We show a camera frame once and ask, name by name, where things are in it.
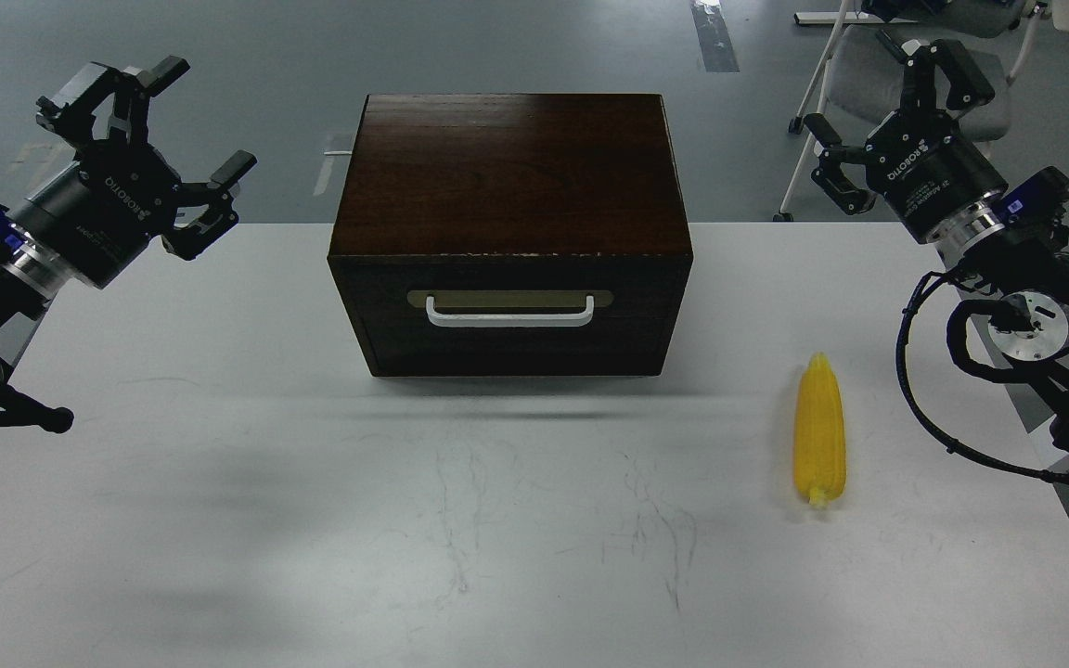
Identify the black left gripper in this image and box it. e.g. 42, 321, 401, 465
7, 56, 255, 289

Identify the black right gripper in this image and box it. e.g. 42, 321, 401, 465
803, 30, 1009, 244

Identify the yellow corn cob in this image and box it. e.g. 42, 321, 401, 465
792, 352, 847, 508

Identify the wooden drawer with white handle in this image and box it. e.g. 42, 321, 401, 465
335, 258, 690, 377

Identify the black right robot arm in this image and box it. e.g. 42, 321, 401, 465
803, 31, 1069, 486

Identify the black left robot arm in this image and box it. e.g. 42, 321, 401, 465
0, 56, 255, 434

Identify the dark wooden drawer cabinet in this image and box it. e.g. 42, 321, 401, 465
328, 93, 694, 379

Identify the grey office chair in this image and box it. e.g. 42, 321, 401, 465
773, 0, 1069, 224

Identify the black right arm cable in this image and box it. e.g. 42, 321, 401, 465
896, 271, 1069, 493

